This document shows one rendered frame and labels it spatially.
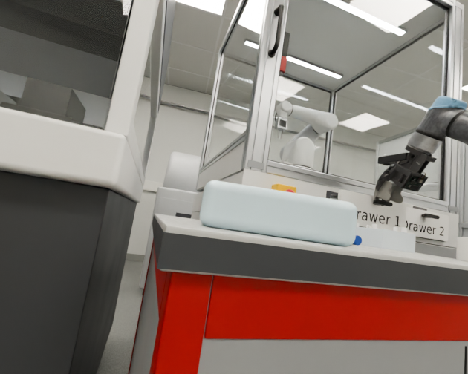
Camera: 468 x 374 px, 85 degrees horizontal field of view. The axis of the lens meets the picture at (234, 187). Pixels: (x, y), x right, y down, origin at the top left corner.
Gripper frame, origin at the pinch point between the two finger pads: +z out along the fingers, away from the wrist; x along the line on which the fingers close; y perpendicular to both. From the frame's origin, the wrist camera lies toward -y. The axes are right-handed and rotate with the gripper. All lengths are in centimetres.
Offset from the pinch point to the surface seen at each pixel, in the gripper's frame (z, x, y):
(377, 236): -5.1, -29.3, 30.1
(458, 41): -66, 52, -57
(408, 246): -5.1, -22.6, 32.1
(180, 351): -10, -69, 55
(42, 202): 8, -93, 17
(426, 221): 6.5, 32.8, -4.3
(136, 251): 261, -82, -234
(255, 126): -9.3, -45.0, -18.3
